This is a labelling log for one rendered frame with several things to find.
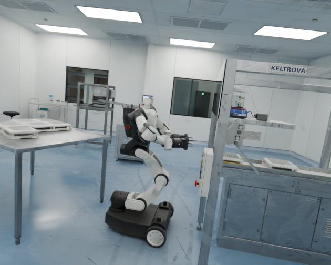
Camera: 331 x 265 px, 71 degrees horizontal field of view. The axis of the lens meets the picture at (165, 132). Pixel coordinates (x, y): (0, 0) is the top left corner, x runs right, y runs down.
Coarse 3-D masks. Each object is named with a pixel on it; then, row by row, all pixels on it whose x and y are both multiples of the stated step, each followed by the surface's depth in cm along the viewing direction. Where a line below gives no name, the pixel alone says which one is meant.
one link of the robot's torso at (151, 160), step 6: (138, 150) 227; (150, 150) 241; (138, 156) 228; (144, 156) 227; (150, 156) 227; (156, 156) 238; (150, 162) 228; (156, 162) 229; (150, 168) 231; (156, 168) 230; (162, 168) 233; (156, 174) 231; (162, 174) 228; (168, 174) 236; (168, 180) 228
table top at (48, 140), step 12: (0, 120) 302; (48, 132) 260; (60, 132) 267; (72, 132) 274; (84, 132) 282; (96, 132) 290; (0, 144) 195; (12, 144) 198; (24, 144) 202; (36, 144) 206; (48, 144) 210; (60, 144) 219; (72, 144) 231
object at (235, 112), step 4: (232, 108) 205; (236, 108) 204; (240, 108) 204; (244, 108) 203; (232, 112) 204; (236, 112) 204; (240, 112) 203; (244, 112) 203; (232, 116) 205; (236, 116) 204; (240, 116) 203; (244, 116) 203
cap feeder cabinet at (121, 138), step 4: (116, 124) 457; (120, 124) 456; (120, 128) 458; (124, 128) 458; (116, 132) 459; (120, 132) 459; (124, 132) 459; (116, 136) 461; (120, 136) 460; (124, 136) 460; (116, 140) 462; (120, 140) 461; (124, 140) 461; (128, 140) 461; (116, 144) 463; (120, 144) 462; (116, 148) 464; (116, 152) 466; (116, 156) 467; (120, 156) 466; (124, 156) 466; (128, 156) 466; (132, 156) 466; (116, 160) 471; (140, 160) 468
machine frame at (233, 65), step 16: (240, 64) 132; (256, 64) 131; (288, 64) 129; (224, 80) 135; (240, 80) 225; (256, 80) 223; (224, 112) 137; (224, 128) 139; (208, 144) 238; (224, 144) 140; (320, 160) 227; (208, 208) 147; (208, 224) 148; (208, 240) 150; (208, 256) 151
